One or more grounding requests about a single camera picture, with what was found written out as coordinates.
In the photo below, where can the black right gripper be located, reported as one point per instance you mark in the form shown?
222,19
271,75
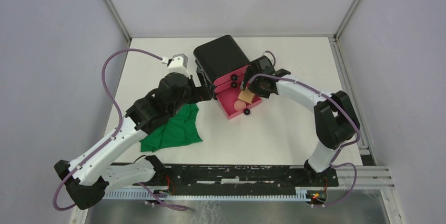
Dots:
260,92

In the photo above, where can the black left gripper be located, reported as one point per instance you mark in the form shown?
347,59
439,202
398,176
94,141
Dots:
204,93

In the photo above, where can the tan square makeup sponge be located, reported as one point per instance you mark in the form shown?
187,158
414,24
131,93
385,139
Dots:
246,96

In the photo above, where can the pink bottom drawer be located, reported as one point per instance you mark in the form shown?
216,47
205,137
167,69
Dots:
233,106

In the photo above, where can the pink drawer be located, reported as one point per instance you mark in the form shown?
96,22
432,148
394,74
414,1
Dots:
228,85
233,106
228,77

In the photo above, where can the pink round makeup puff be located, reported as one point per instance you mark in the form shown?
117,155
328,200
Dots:
239,105

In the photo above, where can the pink top drawer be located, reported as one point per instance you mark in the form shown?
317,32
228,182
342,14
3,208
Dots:
228,77

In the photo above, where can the black drawer organizer box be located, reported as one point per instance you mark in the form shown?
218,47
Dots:
219,57

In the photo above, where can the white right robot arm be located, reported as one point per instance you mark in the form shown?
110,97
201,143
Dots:
336,121

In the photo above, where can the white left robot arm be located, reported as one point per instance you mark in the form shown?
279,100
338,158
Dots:
92,175

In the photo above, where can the green cloth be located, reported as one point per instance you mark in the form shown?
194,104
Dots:
180,131

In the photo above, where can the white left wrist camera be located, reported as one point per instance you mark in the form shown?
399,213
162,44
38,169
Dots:
177,64

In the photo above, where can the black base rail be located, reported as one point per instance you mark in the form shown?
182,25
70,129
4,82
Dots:
242,180

